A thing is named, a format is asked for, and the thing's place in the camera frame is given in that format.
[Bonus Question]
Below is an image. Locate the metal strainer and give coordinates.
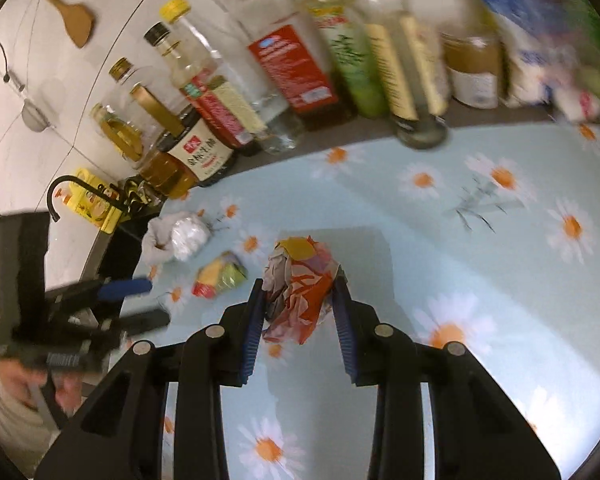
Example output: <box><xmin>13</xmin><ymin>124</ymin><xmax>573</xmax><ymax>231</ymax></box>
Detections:
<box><xmin>4</xmin><ymin>70</ymin><xmax>52</xmax><ymax>132</ymax></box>

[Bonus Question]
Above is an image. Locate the red label clear bottle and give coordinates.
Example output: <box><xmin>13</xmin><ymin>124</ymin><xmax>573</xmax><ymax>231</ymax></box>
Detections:
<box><xmin>223</xmin><ymin>0</ymin><xmax>356</xmax><ymax>131</ymax></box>

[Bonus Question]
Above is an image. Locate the sesame oil bottle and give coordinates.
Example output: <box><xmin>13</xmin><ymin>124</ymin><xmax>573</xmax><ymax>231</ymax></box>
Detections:
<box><xmin>347</xmin><ymin>0</ymin><xmax>449</xmax><ymax>150</ymax></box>

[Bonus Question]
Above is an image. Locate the white knitted cloth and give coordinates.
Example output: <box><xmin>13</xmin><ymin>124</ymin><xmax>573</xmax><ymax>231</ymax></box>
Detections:
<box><xmin>140</xmin><ymin>214</ymin><xmax>180</xmax><ymax>266</ymax></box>

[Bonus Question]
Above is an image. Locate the floral blue table mat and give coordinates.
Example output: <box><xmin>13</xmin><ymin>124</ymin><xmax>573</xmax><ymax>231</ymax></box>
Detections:
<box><xmin>124</xmin><ymin>124</ymin><xmax>600</xmax><ymax>477</ymax></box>

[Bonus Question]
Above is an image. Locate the black kitchen sink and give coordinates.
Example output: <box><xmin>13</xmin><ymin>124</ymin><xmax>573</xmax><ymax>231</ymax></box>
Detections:
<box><xmin>81</xmin><ymin>219</ymin><xmax>148</xmax><ymax>280</ymax></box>

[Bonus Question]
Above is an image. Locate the red white wrapper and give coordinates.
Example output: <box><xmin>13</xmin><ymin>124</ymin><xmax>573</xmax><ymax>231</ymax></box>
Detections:
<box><xmin>262</xmin><ymin>236</ymin><xmax>340</xmax><ymax>344</ymax></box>

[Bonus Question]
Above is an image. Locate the yellow box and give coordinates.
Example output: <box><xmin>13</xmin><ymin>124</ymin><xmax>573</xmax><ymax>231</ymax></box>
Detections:
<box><xmin>55</xmin><ymin>168</ymin><xmax>122</xmax><ymax>234</ymax></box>

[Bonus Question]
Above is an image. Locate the black kitchen faucet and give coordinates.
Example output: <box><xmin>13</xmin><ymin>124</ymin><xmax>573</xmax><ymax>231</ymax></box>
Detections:
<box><xmin>46</xmin><ymin>173</ymin><xmax>131</xmax><ymax>224</ymax></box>

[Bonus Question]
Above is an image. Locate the white plastic bag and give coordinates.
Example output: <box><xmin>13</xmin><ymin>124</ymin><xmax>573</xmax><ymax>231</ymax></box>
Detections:
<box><xmin>480</xmin><ymin>0</ymin><xmax>600</xmax><ymax>122</ymax></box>

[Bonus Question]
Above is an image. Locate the white plastic ball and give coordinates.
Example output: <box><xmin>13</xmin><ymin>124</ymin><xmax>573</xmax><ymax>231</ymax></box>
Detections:
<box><xmin>171</xmin><ymin>214</ymin><xmax>211</xmax><ymax>261</ymax></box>

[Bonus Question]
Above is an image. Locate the large soy sauce jug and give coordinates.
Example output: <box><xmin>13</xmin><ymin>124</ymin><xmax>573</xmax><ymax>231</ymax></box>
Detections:
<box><xmin>130</xmin><ymin>84</ymin><xmax>236</xmax><ymax>188</ymax></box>

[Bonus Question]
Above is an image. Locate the small brown jar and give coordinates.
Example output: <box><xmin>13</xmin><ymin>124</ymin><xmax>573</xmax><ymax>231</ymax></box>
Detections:
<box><xmin>440</xmin><ymin>23</ymin><xmax>503</xmax><ymax>110</ymax></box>

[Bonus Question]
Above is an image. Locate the green label bottle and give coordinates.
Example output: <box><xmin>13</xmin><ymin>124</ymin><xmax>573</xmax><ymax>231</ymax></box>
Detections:
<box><xmin>297</xmin><ymin>0</ymin><xmax>389</xmax><ymax>119</ymax></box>

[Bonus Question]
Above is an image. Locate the yellow green snack packet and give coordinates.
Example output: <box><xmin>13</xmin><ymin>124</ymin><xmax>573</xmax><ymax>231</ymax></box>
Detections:
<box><xmin>192</xmin><ymin>252</ymin><xmax>248</xmax><ymax>299</ymax></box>

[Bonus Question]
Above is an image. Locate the left hand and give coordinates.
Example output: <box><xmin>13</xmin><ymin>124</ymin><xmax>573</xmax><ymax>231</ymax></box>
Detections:
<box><xmin>0</xmin><ymin>360</ymin><xmax>82</xmax><ymax>413</ymax></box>

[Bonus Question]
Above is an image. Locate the wooden spatula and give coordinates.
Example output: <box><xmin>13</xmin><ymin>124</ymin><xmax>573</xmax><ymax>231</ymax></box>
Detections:
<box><xmin>46</xmin><ymin>0</ymin><xmax>96</xmax><ymax>49</ymax></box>

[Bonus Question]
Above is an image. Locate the white vinegar bottle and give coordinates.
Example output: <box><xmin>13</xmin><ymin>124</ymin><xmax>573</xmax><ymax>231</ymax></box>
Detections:
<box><xmin>158</xmin><ymin>0</ymin><xmax>304</xmax><ymax>154</ymax></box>

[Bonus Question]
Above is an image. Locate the large cooking oil jug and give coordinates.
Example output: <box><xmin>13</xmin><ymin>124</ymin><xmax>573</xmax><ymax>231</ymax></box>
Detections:
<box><xmin>91</xmin><ymin>58</ymin><xmax>198</xmax><ymax>200</ymax></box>

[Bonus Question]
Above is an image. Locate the red label sauce bottle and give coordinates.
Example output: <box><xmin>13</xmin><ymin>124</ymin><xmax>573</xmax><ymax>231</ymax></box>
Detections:
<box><xmin>144</xmin><ymin>22</ymin><xmax>265</xmax><ymax>156</ymax></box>

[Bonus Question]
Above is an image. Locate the left forearm beige sleeve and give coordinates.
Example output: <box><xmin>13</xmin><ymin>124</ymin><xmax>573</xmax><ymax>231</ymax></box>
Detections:
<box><xmin>0</xmin><ymin>382</ymin><xmax>58</xmax><ymax>479</ymax></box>

